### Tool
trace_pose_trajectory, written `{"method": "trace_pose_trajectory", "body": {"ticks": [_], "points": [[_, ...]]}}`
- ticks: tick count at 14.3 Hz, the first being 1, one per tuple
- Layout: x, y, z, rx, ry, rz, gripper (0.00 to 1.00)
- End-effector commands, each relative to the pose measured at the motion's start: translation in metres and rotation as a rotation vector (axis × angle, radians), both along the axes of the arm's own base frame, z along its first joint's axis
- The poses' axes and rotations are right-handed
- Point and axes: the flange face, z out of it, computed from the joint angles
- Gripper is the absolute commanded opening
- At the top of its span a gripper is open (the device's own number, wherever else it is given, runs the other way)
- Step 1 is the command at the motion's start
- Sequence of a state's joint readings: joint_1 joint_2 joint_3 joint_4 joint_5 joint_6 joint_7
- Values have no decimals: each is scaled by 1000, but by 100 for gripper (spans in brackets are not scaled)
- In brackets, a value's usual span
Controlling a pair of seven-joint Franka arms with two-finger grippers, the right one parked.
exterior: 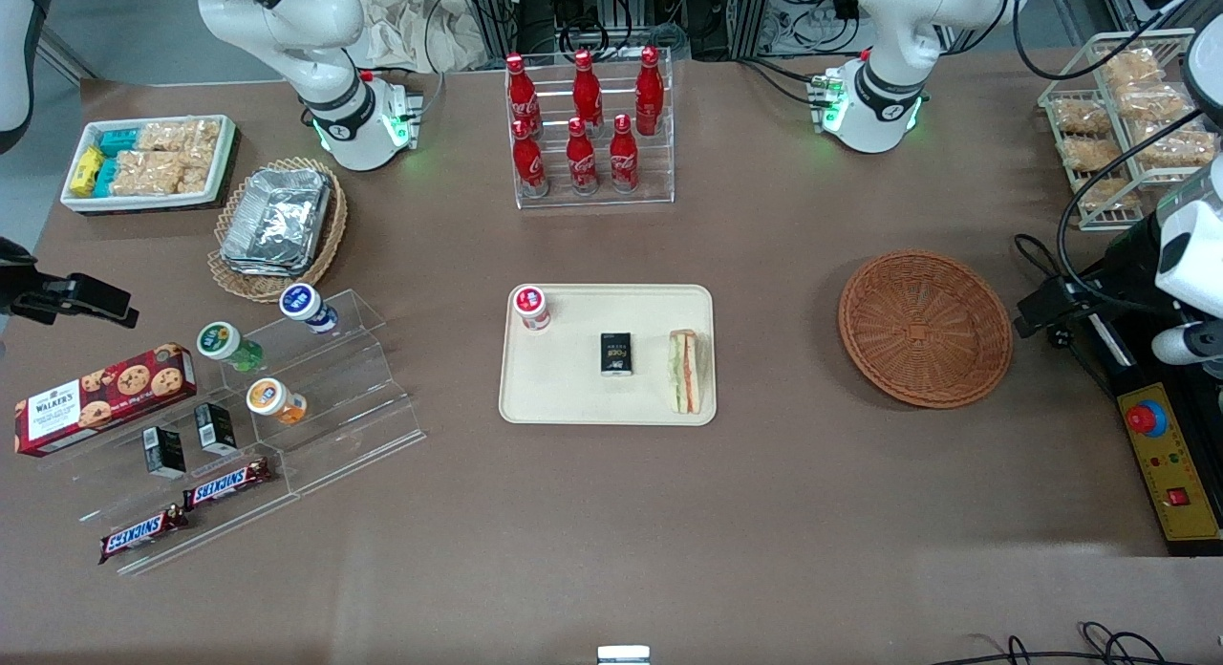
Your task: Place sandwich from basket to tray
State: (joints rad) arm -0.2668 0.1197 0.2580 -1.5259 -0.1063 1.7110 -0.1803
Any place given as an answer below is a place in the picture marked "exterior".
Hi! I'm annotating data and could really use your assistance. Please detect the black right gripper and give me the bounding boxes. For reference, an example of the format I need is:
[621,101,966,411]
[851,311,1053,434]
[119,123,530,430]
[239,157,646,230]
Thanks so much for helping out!
[0,237,140,328]

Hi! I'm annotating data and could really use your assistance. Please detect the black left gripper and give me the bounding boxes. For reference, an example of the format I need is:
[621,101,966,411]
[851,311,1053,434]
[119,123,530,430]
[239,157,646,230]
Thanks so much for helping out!
[1015,211,1184,340]

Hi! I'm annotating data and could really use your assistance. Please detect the triangle sandwich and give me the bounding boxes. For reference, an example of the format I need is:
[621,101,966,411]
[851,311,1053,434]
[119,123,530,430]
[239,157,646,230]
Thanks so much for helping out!
[667,329,702,416]

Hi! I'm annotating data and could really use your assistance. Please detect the brown round wicker basket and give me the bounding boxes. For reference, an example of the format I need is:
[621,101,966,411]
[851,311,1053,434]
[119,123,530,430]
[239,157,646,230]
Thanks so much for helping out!
[838,250,1014,410]

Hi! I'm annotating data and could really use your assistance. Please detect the light oval wicker basket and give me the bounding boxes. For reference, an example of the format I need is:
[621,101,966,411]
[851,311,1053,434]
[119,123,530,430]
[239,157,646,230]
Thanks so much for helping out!
[208,157,348,304]

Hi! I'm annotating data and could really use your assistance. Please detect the beige plastic tray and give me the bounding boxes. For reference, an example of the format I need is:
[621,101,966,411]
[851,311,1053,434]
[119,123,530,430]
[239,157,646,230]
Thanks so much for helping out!
[499,284,718,426]

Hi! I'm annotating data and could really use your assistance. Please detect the red Walkers cookie box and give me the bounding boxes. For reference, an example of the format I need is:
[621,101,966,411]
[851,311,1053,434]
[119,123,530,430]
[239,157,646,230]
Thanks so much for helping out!
[14,343,198,458]

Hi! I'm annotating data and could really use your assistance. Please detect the green lid yogurt cup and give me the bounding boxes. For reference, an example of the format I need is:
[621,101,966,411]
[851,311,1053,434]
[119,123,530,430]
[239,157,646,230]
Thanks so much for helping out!
[197,322,264,374]

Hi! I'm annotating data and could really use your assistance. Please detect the clear bag of brown snacks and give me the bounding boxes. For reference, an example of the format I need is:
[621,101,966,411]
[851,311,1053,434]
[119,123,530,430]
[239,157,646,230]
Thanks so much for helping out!
[1061,135,1125,175]
[1051,97,1115,137]
[1132,128,1219,170]
[1078,175,1144,213]
[1113,82,1197,123]
[1102,48,1163,85]

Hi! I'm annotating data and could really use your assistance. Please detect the yellow snack packet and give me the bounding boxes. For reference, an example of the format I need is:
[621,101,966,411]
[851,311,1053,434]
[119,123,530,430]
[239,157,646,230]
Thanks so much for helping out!
[71,146,105,199]

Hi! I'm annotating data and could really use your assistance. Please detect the red emergency stop button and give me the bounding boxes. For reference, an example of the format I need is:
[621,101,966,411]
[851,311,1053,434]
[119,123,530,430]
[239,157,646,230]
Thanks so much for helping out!
[1126,397,1169,440]

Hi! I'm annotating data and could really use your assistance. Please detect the small black carton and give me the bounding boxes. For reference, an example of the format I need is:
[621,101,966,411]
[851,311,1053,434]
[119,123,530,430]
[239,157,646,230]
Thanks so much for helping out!
[194,402,239,456]
[143,426,187,481]

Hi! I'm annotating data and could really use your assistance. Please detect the white rectangular snack bin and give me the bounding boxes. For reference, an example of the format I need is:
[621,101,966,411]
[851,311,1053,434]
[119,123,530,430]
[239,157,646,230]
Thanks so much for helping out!
[60,115,239,213]

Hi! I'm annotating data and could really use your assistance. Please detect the orange lid yogurt cup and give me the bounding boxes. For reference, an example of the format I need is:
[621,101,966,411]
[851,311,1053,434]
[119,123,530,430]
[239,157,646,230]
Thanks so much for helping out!
[247,378,309,427]

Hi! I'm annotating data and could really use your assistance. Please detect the stack of foil trays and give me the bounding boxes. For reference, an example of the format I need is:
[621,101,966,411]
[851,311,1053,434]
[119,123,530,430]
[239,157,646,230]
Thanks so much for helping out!
[221,168,333,277]

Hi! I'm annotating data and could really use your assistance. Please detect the yellow control box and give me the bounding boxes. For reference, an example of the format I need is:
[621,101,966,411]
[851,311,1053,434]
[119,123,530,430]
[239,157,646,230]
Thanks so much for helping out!
[1116,383,1223,544]

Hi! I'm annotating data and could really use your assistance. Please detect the blue lid yogurt cup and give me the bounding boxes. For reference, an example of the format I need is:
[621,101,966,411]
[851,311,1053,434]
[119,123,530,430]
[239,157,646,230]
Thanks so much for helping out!
[280,283,338,335]

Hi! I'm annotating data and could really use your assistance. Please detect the Snickers chocolate bar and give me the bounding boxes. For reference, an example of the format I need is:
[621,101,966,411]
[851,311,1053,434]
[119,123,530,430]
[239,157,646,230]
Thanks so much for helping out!
[98,505,190,565]
[182,458,272,510]

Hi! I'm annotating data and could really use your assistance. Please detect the clear acrylic stepped display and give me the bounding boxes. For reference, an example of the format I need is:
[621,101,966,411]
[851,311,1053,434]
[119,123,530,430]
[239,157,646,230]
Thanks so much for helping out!
[76,288,427,578]

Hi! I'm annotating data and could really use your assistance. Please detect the beige crumpled cloth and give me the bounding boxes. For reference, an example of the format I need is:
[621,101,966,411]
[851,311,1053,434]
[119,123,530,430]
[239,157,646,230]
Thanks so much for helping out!
[361,0,490,74]

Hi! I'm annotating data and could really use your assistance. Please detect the clear acrylic bottle rack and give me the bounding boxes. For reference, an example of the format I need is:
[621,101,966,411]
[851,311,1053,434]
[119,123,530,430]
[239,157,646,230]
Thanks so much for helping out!
[504,48,676,210]

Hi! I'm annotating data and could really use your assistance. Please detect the red lid yogurt cup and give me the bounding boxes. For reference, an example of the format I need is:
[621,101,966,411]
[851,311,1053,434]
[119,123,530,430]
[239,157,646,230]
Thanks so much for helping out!
[514,285,552,333]

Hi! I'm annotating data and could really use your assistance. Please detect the red cola bottle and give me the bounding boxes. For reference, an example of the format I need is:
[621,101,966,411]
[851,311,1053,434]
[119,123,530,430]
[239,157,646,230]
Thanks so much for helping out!
[511,118,549,199]
[571,50,605,131]
[566,118,600,196]
[505,54,544,139]
[609,114,640,194]
[634,46,665,137]

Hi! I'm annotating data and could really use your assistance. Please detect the black base frame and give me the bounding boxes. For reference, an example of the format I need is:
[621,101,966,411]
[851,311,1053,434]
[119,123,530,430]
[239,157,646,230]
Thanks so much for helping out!
[1075,302,1223,558]

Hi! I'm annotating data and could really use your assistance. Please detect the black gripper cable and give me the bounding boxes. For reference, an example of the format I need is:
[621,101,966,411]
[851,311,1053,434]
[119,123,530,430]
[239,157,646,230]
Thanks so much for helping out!
[1013,106,1205,360]

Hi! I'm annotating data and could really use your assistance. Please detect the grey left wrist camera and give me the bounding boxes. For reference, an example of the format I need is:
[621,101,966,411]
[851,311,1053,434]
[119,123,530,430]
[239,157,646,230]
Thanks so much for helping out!
[1150,323,1223,366]

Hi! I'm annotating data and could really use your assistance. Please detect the white wire rack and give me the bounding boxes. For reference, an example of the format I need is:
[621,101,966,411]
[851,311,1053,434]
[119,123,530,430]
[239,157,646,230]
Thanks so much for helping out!
[1039,28,1220,232]

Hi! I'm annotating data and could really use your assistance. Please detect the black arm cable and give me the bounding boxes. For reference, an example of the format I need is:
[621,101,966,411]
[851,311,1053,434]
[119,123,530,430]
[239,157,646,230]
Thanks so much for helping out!
[1005,0,1186,81]

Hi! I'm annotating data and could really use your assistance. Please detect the black cables on table edge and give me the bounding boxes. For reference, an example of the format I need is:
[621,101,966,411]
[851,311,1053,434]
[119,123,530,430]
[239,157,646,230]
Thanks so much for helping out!
[932,621,1223,665]

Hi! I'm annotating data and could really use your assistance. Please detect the black equipment rack with cables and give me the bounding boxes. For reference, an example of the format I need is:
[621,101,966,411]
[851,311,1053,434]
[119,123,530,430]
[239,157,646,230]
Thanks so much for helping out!
[459,0,866,62]

